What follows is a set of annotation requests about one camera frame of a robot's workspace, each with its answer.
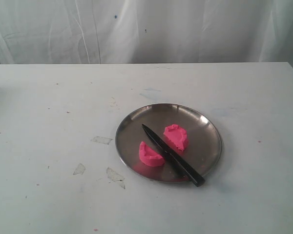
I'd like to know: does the black knife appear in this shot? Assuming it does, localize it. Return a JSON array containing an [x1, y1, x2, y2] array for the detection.
[[142, 124, 206, 187]]

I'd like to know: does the clear tape piece upper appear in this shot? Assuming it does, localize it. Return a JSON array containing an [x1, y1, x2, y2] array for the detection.
[[91, 136, 112, 145]]

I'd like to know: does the clear tape piece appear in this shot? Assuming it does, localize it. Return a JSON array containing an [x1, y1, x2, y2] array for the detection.
[[91, 136, 112, 145], [106, 167, 126, 189], [73, 163, 86, 176]]

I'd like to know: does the round steel plate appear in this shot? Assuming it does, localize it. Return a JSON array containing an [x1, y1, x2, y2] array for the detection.
[[115, 103, 223, 183]]

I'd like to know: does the clear tape piece lower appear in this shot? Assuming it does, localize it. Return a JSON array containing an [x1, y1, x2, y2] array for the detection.
[[106, 167, 126, 189]]

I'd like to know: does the clear tape piece left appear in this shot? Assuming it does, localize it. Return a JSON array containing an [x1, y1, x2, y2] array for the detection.
[[73, 163, 86, 176]]

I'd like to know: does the white backdrop curtain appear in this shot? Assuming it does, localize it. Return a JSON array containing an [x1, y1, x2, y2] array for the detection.
[[0, 0, 293, 66]]

